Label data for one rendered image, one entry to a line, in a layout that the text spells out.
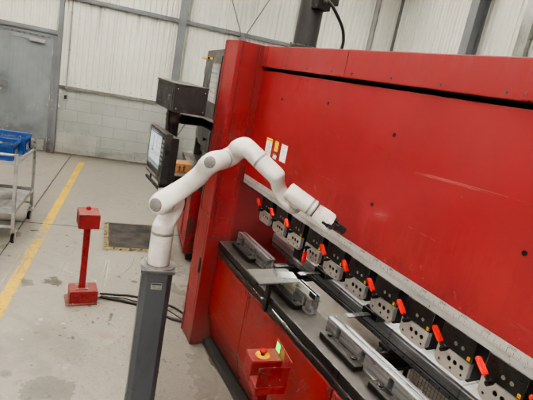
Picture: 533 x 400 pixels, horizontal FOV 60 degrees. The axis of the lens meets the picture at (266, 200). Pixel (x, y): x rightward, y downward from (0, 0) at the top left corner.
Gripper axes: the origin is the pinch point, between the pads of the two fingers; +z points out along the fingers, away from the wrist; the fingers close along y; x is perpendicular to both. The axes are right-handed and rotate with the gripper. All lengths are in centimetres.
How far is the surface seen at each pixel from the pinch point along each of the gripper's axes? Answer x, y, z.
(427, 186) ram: 44.9, 9.4, 13.9
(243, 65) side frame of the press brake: -2, -103, -109
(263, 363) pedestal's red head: -66, 34, 9
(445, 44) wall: 7, -737, 17
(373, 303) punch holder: -11.4, 16.7, 30.4
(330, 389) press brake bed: -54, 34, 40
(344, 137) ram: 24.8, -33.7, -24.5
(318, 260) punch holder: -33.4, -15.9, 3.2
